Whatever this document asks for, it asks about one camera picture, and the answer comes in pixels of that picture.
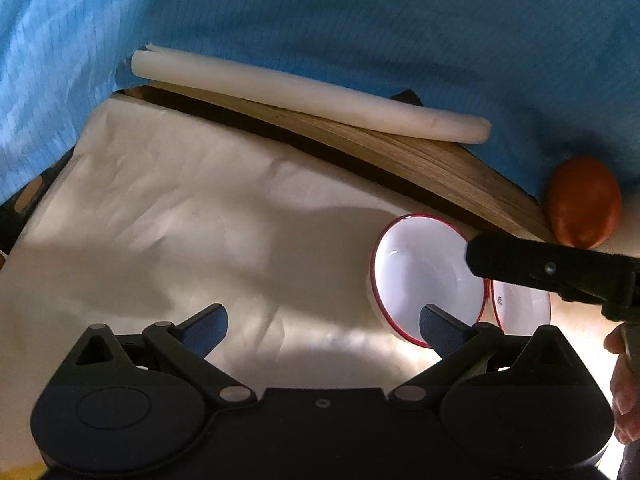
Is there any white bowl with red rim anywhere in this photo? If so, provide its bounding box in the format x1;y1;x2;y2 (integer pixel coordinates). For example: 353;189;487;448
369;214;491;348
487;277;552;335

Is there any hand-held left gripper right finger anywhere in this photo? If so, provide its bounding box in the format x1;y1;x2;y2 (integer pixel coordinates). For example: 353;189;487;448
390;304;576;403

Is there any white paper roll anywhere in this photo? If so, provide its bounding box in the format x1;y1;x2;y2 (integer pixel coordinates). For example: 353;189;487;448
130;45;491;145

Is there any black patterned cloth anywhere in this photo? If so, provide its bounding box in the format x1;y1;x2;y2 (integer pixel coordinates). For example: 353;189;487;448
0;155;76;261

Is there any cream table cover sheet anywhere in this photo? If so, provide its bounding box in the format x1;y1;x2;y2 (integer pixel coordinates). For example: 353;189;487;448
0;94;618;471

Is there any wooden board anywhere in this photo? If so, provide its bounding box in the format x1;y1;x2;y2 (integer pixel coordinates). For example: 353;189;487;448
122;85;558;246

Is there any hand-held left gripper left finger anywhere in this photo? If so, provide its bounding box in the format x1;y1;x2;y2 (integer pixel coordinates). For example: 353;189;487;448
70;303;258;406

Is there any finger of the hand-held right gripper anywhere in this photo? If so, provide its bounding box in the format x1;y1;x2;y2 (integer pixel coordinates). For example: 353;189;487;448
465;234;640;306

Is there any light blue jacket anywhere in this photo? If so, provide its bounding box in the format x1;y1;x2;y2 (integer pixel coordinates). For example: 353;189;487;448
0;0;640;211

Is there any orange fruit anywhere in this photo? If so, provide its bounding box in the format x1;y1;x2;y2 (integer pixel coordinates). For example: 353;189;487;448
546;156;623;250

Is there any person's right hand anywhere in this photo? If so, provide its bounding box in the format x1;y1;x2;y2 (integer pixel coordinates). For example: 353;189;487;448
604;324;640;446

